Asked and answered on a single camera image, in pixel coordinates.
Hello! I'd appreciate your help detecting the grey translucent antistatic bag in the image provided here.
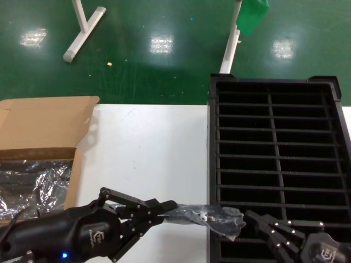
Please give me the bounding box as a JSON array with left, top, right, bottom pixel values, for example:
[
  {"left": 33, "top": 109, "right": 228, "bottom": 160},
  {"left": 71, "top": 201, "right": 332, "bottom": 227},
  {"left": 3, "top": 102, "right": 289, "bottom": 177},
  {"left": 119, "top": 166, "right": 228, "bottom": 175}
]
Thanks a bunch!
[{"left": 164, "top": 203, "right": 247, "bottom": 242}]

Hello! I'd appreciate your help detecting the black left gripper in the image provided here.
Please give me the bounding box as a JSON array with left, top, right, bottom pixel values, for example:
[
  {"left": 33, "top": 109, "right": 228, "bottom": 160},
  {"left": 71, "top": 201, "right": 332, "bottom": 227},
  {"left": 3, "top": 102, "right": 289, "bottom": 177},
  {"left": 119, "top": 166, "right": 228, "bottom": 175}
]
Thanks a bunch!
[{"left": 5, "top": 187, "right": 178, "bottom": 263}]

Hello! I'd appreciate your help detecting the white T-shaped table leg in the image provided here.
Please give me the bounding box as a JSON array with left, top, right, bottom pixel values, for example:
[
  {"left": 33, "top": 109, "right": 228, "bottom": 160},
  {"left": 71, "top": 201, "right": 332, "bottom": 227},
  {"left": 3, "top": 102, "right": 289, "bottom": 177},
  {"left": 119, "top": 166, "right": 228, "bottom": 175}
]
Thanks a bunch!
[{"left": 63, "top": 0, "right": 107, "bottom": 64}]

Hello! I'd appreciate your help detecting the crumpled shiny silver bag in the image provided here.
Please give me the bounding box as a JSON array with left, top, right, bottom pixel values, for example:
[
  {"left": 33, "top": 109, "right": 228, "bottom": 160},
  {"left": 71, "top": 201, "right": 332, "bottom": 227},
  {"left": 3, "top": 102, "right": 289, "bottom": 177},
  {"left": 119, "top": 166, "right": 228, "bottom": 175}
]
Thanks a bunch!
[{"left": 0, "top": 160, "right": 73, "bottom": 220}]

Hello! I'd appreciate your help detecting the brown cardboard box with lid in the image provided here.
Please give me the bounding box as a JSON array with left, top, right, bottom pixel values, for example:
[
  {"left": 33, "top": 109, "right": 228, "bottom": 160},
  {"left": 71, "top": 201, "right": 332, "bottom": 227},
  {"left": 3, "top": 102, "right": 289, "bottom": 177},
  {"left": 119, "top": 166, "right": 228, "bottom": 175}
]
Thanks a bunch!
[{"left": 0, "top": 95, "right": 100, "bottom": 223}]

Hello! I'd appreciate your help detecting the white straight table leg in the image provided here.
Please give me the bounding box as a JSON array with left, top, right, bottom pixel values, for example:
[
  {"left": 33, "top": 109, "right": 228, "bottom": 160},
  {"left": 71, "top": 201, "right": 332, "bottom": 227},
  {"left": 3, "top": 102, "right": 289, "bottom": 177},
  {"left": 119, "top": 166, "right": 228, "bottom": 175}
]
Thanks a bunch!
[{"left": 219, "top": 0, "right": 244, "bottom": 74}]

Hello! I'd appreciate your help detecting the black slotted plastic container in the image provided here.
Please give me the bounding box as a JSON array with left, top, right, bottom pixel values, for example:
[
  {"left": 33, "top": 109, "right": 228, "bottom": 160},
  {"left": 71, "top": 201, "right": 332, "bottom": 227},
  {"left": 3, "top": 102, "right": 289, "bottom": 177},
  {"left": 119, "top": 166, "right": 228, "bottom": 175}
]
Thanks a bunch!
[{"left": 207, "top": 73, "right": 351, "bottom": 263}]

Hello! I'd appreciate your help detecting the green table cloth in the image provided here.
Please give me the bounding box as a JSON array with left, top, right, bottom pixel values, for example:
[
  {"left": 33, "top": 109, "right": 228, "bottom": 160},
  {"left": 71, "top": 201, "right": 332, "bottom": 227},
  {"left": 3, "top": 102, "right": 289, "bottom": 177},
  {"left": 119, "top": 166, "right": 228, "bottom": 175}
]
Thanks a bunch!
[{"left": 236, "top": 0, "right": 271, "bottom": 37}]

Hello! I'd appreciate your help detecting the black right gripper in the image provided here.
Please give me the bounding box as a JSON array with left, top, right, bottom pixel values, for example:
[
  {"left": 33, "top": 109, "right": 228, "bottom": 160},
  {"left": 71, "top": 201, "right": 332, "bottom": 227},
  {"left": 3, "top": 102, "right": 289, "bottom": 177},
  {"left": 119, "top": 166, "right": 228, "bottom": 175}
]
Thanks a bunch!
[{"left": 244, "top": 210, "right": 351, "bottom": 263}]

